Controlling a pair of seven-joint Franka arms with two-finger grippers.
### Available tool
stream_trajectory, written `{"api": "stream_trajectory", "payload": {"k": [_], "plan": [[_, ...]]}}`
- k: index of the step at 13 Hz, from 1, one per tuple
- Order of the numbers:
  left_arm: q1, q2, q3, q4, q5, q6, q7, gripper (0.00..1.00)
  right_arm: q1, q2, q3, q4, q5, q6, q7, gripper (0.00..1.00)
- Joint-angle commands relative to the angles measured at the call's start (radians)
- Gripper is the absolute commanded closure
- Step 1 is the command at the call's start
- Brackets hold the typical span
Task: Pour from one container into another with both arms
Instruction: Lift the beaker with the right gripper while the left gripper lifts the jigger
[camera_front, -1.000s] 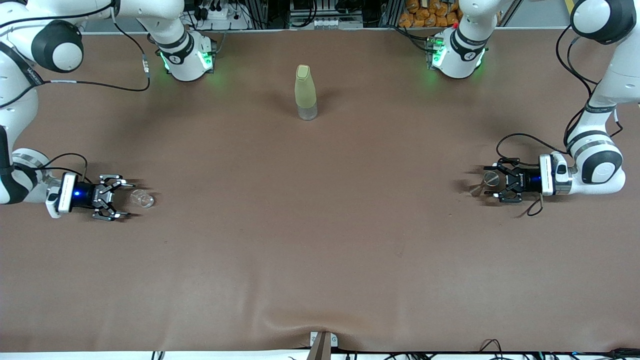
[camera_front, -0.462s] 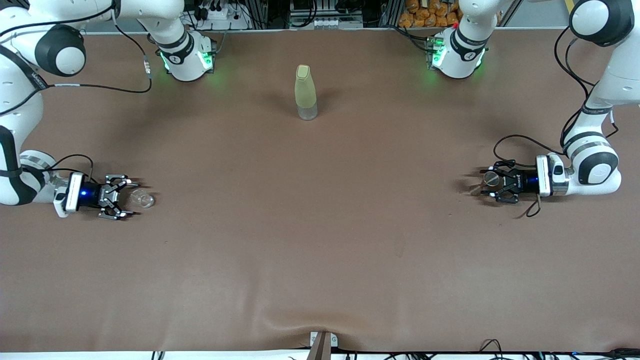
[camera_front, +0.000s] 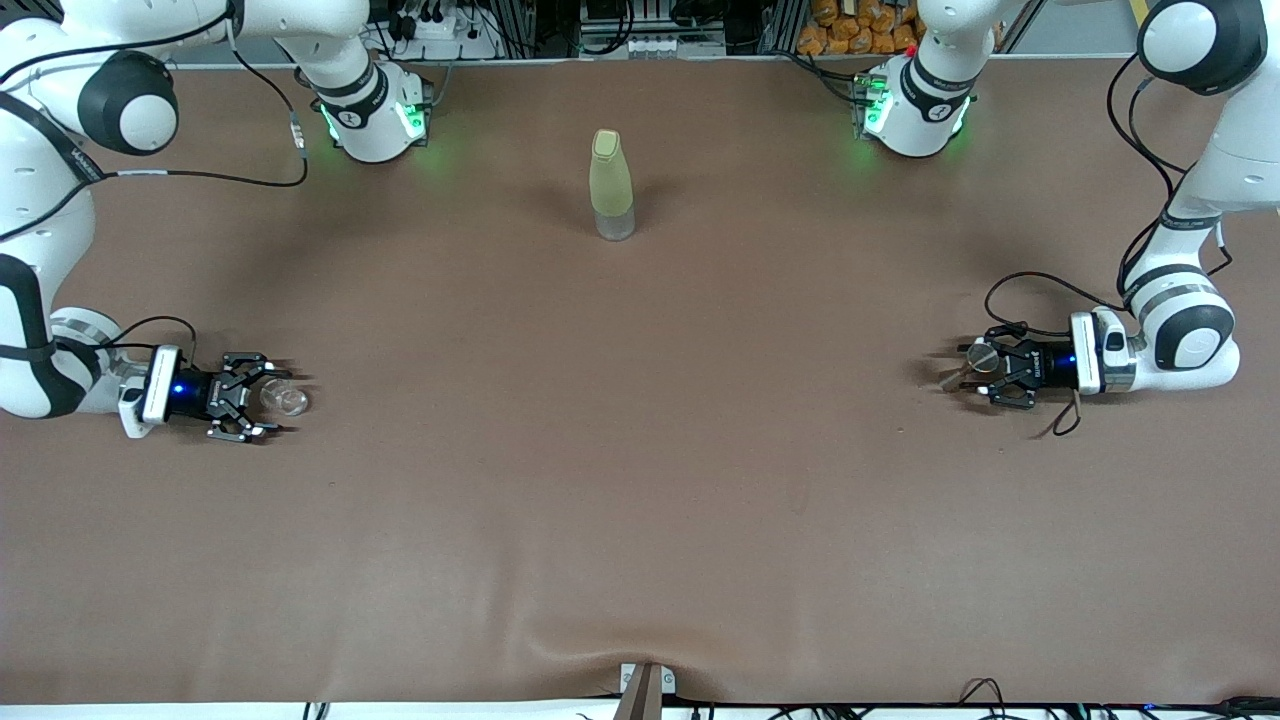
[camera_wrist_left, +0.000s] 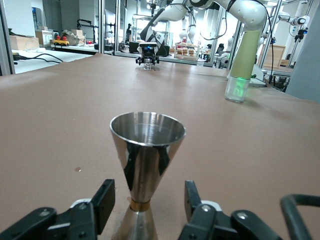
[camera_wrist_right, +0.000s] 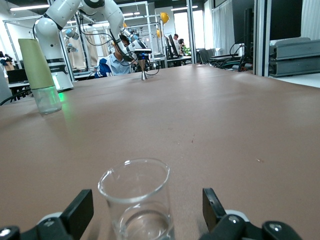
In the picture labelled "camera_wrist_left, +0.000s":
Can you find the white desk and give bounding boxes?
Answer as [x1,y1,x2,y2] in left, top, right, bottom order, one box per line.
[11,47,100,75]

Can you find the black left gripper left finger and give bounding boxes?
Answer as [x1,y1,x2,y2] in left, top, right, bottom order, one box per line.
[0,178,116,240]

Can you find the steel double jigger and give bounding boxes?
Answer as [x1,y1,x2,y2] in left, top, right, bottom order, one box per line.
[109,111,187,240]

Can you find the light wooden box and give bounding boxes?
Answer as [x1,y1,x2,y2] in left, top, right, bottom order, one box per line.
[9,34,40,51]

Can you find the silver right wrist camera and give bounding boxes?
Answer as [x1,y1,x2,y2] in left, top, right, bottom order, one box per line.
[138,41,158,49]

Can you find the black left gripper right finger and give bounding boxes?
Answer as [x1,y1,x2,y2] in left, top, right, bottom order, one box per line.
[178,179,283,240]

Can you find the yellow toy truck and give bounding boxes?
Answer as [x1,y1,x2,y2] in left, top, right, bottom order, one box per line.
[53,35,70,47]

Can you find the plywood crate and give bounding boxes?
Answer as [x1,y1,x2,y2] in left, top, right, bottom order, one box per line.
[257,44,286,68]

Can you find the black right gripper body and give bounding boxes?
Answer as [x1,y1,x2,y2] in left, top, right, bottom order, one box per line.
[140,47,158,62]

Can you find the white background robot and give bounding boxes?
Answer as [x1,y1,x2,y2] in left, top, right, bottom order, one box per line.
[181,14,199,43]

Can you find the white robot arm with camera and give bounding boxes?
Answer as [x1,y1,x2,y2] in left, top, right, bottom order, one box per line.
[278,13,311,43]

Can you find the thick black wrist cable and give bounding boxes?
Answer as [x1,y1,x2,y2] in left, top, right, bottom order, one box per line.
[279,193,320,240]

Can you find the thin black power cable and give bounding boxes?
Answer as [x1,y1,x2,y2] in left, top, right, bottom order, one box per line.
[12,53,65,65]

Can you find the shelf rack with bread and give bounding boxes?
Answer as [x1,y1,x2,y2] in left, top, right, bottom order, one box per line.
[174,41,201,60]

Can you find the grey partition panel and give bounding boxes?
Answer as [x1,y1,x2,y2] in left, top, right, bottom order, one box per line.
[286,0,320,102]

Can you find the aluminium frame post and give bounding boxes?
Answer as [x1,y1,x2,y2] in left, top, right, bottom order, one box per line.
[98,0,106,55]
[0,0,16,76]
[113,0,121,56]

